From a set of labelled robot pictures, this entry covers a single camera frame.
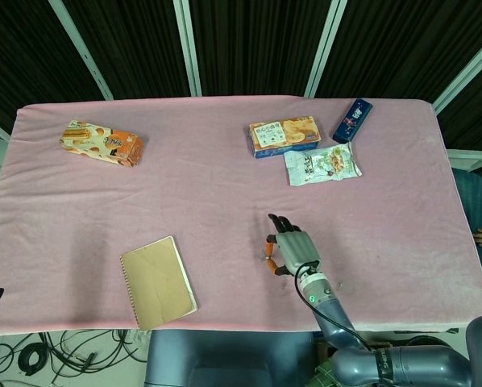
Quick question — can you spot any dark blue slim box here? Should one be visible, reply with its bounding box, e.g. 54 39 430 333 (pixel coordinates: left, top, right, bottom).
331 98 374 144

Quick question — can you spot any pink table cloth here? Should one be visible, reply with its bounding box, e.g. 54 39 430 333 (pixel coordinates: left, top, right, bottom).
0 94 482 338

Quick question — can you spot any brown cardboard box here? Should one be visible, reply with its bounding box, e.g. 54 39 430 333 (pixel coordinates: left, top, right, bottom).
315 340 392 360

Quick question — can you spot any blue cracker box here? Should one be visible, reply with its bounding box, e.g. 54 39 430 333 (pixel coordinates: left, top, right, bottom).
247 115 322 160

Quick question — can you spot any grey-blue robot torso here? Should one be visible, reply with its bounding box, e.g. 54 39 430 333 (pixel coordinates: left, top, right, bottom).
146 329 318 387

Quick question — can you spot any green plaid cloth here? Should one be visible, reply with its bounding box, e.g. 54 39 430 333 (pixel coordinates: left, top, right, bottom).
313 354 341 387

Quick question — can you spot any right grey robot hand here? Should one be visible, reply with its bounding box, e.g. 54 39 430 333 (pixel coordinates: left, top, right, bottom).
264 213 323 278

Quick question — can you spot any black coiled cable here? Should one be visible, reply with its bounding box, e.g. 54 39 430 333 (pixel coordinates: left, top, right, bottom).
18 344 48 376

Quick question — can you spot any person's blue jeans leg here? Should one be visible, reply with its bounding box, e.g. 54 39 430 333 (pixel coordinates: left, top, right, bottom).
451 168 482 316

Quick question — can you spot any orange biscuit box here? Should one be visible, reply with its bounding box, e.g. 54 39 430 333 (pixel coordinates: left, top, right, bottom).
59 119 146 168

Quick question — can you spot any black floor cable bundle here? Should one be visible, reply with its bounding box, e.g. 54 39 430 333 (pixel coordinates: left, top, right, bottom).
0 329 145 387

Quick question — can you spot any white green snack bag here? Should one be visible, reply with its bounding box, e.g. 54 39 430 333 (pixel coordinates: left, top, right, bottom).
283 141 364 187

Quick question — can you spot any brown spiral notebook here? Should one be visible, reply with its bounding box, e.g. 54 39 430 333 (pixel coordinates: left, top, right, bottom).
119 235 199 332

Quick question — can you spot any white metal frame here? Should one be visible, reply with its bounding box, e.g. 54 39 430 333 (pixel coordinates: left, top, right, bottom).
445 148 482 175

